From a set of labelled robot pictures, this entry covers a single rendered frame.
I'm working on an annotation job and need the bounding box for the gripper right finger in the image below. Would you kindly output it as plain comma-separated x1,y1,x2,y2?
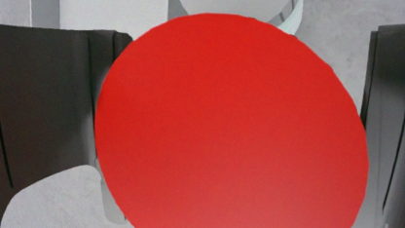
351,23,405,228

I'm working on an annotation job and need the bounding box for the light grey tray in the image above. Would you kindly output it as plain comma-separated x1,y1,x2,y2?
30,0,188,40

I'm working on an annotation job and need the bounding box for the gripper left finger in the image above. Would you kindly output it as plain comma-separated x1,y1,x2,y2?
0,24,133,226

